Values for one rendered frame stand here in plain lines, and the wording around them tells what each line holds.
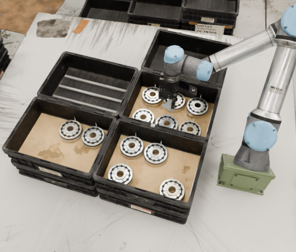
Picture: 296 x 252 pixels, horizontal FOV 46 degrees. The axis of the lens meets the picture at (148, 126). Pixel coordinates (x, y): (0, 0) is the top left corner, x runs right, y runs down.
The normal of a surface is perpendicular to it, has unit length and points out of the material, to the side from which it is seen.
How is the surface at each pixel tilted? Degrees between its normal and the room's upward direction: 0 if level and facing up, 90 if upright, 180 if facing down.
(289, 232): 0
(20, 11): 0
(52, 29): 1
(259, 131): 52
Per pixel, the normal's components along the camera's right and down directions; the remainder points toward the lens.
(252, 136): -0.31, 0.26
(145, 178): 0.00, -0.56
